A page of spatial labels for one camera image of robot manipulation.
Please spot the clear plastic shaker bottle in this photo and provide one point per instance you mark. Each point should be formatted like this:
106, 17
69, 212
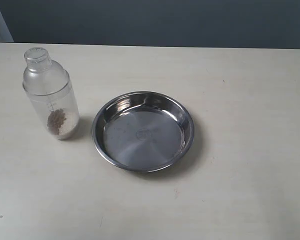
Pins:
49, 88

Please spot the round stainless steel tray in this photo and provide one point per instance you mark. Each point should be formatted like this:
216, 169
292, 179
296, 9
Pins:
143, 131

